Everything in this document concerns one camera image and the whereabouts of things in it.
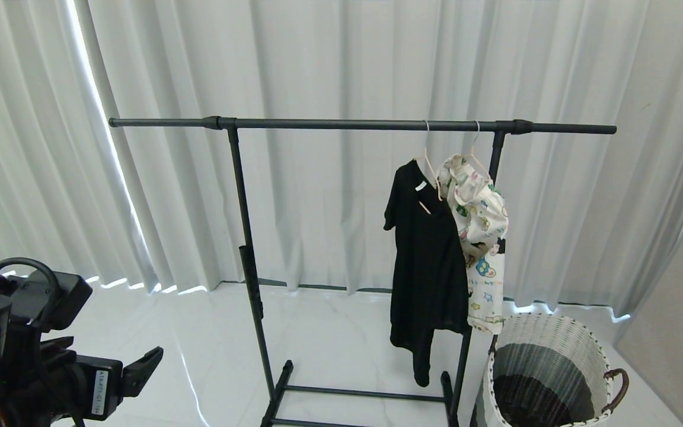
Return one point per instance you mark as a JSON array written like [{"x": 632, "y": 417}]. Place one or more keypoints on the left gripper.
[{"x": 98, "y": 385}]

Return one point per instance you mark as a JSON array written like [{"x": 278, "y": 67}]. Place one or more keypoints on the black short-sleeved shirt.
[{"x": 427, "y": 267}]

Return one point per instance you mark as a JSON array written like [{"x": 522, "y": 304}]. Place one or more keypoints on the black clothes rack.
[{"x": 347, "y": 124}]

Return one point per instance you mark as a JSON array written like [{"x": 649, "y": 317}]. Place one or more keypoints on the pink clothes hanger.
[
  {"x": 482, "y": 166},
  {"x": 433, "y": 178}
]

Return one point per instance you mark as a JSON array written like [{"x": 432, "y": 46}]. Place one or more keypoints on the white laundry basket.
[{"x": 549, "y": 332}]

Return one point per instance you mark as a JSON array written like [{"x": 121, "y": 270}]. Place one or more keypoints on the cream printed garment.
[{"x": 487, "y": 225}]

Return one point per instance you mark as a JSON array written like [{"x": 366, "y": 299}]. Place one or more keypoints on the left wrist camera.
[{"x": 57, "y": 296}]

